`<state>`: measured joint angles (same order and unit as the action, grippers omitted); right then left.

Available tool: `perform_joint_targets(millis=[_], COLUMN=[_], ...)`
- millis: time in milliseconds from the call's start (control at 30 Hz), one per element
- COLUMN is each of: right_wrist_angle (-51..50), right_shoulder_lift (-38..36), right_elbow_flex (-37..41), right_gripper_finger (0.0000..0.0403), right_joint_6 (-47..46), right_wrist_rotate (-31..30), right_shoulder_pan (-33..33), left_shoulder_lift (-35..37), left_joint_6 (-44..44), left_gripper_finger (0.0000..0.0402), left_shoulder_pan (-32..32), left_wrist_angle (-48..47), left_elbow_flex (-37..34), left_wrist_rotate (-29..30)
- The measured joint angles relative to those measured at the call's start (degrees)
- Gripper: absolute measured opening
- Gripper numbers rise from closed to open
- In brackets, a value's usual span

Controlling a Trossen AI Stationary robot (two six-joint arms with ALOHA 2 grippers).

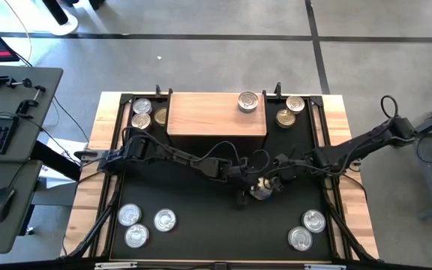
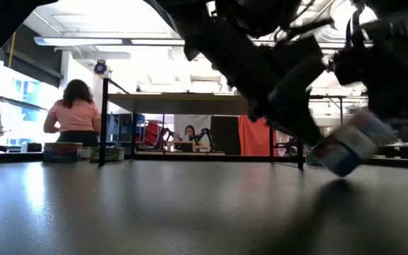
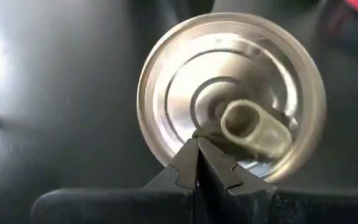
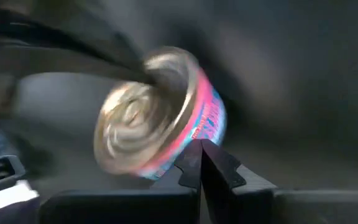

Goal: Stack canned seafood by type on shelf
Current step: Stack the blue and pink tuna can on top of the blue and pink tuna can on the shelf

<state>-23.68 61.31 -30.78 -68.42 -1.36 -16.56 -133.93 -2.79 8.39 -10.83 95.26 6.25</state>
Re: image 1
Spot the red label seafood can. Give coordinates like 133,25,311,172
124,223,150,249
131,97,153,116
287,225,314,252
152,208,178,233

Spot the white round stand base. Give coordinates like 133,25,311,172
37,0,80,37

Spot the silver frame bracket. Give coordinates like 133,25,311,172
304,263,347,270
94,261,138,270

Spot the black floor cable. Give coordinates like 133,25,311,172
11,50,91,143

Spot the black table mat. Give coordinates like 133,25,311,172
110,95,332,262

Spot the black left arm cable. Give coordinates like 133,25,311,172
121,126,243,176

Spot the green label silver lid can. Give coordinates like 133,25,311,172
117,202,143,227
301,208,327,234

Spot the blue label seafood can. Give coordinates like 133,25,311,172
130,112,152,131
249,175,275,202
237,90,260,113

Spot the grey desk top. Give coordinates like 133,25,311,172
0,160,44,255
0,64,65,163

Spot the black stand pole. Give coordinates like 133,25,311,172
42,0,70,26

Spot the silver lid seafood can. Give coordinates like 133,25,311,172
285,95,306,114

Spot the yellow floor cable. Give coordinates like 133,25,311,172
2,0,33,64

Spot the black computer mouse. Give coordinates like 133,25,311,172
0,186,17,224

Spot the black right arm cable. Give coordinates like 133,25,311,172
379,94,400,121

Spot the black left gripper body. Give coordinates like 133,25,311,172
227,160,254,191

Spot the white paper sheet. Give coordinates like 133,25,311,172
37,137,89,188

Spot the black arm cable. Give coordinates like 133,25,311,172
121,126,243,176
379,94,400,121

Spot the black aluminium table frame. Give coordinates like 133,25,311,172
60,81,381,263

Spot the black desk leg bar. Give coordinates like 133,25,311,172
30,140,83,182

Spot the wooden shelf with black legs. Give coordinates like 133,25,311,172
166,91,269,151

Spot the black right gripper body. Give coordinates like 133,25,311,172
274,152,298,182

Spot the grey left base bracket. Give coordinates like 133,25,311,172
73,148,101,161

